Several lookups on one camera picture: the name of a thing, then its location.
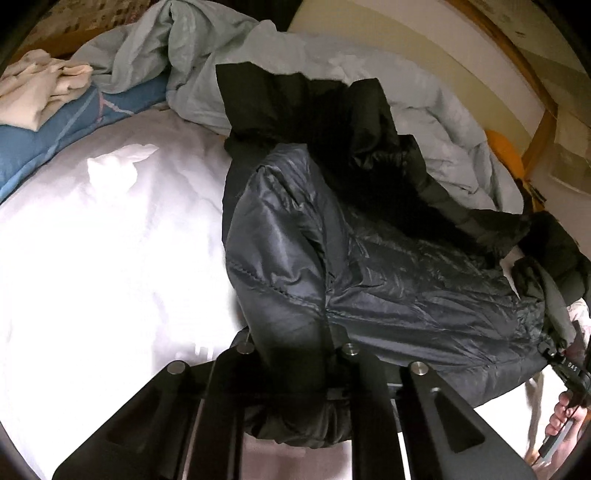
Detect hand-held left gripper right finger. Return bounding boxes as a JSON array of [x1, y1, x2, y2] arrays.
[[329, 327, 539, 480]]

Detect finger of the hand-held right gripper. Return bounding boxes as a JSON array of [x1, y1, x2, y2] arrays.
[[538, 339, 565, 367]]

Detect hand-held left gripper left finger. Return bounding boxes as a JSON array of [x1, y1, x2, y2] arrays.
[[53, 342, 278, 480]]

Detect olive green garment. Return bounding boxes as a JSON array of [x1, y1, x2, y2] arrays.
[[513, 256, 575, 349]]

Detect black puffer jacket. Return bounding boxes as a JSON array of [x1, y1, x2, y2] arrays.
[[215, 62, 561, 446]]

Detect cream folded clothes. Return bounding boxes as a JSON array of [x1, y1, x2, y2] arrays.
[[0, 48, 95, 132]]

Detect person's right hand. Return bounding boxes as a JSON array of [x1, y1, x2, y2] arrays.
[[549, 390, 591, 462]]

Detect white cloth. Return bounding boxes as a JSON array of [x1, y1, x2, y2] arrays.
[[567, 299, 591, 349]]

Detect dark green jacket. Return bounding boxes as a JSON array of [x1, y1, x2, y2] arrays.
[[524, 211, 591, 303]]

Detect orange pillow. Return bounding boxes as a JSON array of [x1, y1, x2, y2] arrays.
[[482, 129, 536, 204]]

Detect blue pillow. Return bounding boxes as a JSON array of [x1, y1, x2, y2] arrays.
[[0, 76, 169, 204]]

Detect light blue leaf-print duvet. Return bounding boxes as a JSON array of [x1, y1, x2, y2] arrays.
[[69, 0, 525, 215]]

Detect wooden bunk bed frame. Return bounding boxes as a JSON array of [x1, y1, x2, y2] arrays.
[[471, 0, 568, 213]]

